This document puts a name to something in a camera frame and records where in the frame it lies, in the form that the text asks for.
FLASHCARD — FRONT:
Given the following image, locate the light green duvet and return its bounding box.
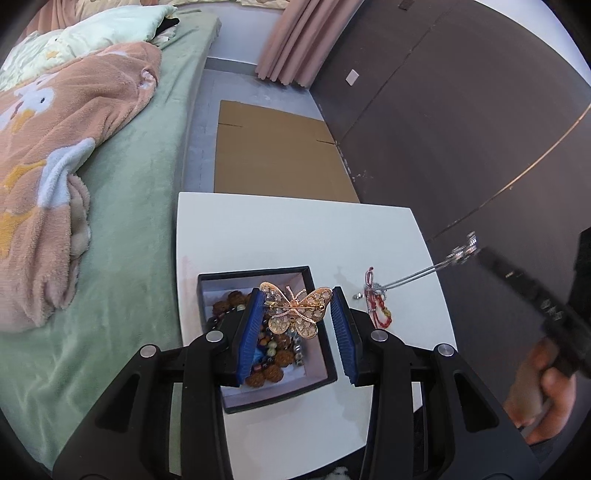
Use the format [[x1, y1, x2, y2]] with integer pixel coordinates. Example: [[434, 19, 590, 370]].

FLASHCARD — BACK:
[[0, 4, 178, 90]]

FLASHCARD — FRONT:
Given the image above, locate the brown bead bracelet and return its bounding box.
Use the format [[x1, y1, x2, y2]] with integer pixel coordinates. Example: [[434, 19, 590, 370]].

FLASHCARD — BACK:
[[211, 290, 296, 387]]

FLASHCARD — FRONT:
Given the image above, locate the person's right hand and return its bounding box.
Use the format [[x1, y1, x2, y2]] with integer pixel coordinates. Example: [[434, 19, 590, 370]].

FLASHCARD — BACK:
[[503, 339, 591, 446]]

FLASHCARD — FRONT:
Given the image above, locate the black jewelry box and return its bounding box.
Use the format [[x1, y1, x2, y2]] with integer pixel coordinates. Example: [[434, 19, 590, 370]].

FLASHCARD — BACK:
[[198, 265, 339, 414]]

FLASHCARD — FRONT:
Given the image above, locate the pink printed fleece blanket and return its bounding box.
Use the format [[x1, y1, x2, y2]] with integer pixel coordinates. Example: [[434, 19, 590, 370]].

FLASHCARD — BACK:
[[0, 41, 162, 333]]

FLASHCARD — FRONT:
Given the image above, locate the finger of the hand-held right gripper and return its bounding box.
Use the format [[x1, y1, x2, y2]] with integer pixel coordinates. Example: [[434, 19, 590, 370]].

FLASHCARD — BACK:
[[475, 246, 536, 305]]

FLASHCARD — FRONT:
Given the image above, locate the bed with green sheet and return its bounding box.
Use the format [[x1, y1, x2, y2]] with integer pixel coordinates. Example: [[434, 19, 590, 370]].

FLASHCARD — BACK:
[[0, 9, 222, 472]]

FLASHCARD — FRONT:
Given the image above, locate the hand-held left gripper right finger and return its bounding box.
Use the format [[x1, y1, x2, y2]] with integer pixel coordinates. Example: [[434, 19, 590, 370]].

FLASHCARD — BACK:
[[331, 285, 541, 480]]

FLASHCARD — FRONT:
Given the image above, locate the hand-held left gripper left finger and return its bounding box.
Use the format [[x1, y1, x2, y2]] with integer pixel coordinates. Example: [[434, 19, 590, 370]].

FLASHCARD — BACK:
[[52, 287, 269, 480]]

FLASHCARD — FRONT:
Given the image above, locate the multicoloured bead bracelet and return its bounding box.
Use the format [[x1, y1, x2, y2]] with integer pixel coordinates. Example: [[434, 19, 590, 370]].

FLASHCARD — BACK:
[[256, 323, 308, 367]]

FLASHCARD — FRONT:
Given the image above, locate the red string bracelet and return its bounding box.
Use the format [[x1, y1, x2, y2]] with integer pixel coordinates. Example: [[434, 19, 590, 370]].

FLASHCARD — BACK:
[[362, 267, 394, 329]]

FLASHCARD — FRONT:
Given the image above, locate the white low table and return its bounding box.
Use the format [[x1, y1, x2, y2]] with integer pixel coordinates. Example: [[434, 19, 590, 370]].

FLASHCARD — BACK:
[[174, 191, 458, 480]]

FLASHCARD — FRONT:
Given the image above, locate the gold butterfly brooch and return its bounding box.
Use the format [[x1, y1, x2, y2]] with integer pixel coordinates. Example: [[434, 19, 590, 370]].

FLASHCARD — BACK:
[[259, 281, 334, 341]]

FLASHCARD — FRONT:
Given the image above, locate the flat cardboard sheet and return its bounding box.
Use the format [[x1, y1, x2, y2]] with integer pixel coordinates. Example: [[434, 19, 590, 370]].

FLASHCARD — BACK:
[[213, 99, 362, 204]]

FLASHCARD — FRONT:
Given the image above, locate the silver chain bracelet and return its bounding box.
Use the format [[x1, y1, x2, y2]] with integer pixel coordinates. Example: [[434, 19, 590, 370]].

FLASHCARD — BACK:
[[365, 233, 481, 296]]

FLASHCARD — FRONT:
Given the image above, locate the pink curtain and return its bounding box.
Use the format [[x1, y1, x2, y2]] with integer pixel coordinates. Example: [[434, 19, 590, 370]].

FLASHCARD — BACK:
[[28, 0, 79, 33], [255, 0, 358, 89]]

